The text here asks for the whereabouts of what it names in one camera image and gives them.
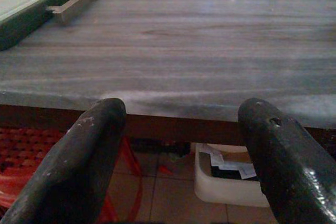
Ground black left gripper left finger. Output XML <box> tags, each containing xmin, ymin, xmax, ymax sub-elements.
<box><xmin>0</xmin><ymin>98</ymin><xmax>128</xmax><ymax>224</ymax></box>

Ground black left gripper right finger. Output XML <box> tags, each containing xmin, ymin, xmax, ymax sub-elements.
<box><xmin>238</xmin><ymin>98</ymin><xmax>336</xmax><ymax>224</ymax></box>

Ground red plastic basket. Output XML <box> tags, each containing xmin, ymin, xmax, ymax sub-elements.
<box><xmin>0</xmin><ymin>126</ymin><xmax>144</xmax><ymax>224</ymax></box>

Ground white plastic bin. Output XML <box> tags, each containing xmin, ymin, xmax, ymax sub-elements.
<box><xmin>194</xmin><ymin>142</ymin><xmax>271</xmax><ymax>208</ymax></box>

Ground dark wooden table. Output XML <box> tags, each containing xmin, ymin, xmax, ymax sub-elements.
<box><xmin>0</xmin><ymin>0</ymin><xmax>336</xmax><ymax>154</ymax></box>

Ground green tray with handle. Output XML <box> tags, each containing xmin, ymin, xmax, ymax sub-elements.
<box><xmin>0</xmin><ymin>0</ymin><xmax>100</xmax><ymax>51</ymax></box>

